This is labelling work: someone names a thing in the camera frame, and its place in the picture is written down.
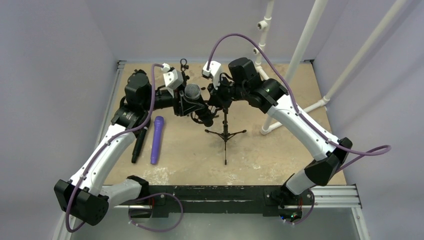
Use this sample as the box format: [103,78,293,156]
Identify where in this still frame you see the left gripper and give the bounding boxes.
[142,83,204,117]

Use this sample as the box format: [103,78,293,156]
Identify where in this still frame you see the black tripod stand shock mount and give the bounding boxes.
[190,99,247,166]

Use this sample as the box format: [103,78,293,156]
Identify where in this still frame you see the black microphone silver grille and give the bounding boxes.
[183,83,214,127]

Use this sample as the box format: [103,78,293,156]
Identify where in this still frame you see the purple microphone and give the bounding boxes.
[150,115,165,165]

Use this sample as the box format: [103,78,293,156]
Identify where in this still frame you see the black tripod stand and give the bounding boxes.
[179,58,190,85]

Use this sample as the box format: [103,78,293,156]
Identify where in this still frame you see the black wireless microphone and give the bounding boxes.
[131,127,148,164]

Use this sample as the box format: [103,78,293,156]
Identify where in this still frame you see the black round-base mic stand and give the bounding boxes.
[132,69,147,76]

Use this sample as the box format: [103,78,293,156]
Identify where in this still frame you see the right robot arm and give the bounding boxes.
[227,57,353,204]

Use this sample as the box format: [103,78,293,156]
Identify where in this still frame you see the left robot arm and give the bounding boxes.
[54,69,207,233]

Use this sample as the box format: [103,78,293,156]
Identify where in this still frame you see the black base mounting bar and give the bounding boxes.
[123,185,314,220]

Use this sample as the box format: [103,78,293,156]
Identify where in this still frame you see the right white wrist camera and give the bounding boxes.
[201,60,223,90]

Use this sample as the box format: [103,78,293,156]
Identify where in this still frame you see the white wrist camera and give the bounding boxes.
[201,60,223,90]
[161,63,185,98]

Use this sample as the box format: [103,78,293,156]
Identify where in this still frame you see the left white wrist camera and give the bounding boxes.
[161,63,185,98]

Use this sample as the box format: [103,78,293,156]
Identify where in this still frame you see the white PVC pipe frame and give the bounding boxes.
[253,0,408,135]

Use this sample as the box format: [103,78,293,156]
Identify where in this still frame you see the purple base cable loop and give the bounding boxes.
[128,193,184,233]

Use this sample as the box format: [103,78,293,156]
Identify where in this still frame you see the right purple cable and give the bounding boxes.
[205,33,392,173]

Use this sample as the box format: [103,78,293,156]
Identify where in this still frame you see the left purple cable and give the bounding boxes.
[65,63,165,233]

